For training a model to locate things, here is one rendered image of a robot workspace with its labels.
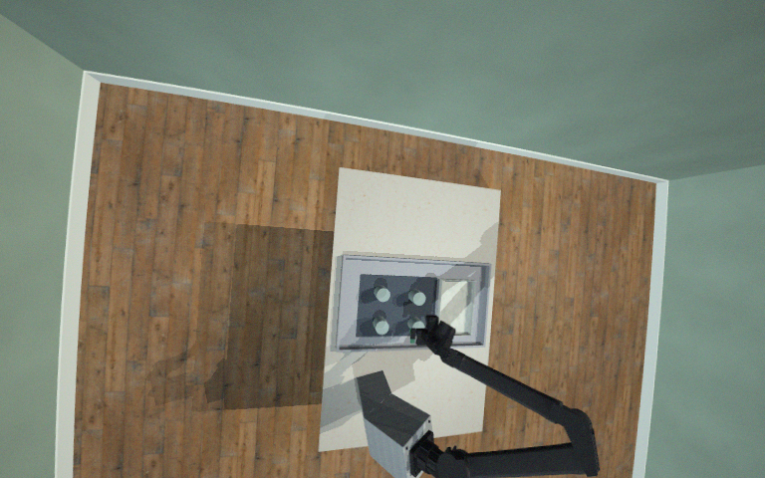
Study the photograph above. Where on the clear glass jar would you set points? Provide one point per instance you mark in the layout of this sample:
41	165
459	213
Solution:
381	325
415	322
382	293
417	297

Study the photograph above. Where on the white shallow tray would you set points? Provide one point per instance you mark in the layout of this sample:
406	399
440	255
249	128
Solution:
457	304

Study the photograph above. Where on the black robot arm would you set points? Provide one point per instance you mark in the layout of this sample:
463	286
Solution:
580	456

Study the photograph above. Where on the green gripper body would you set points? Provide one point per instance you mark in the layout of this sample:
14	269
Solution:
419	341

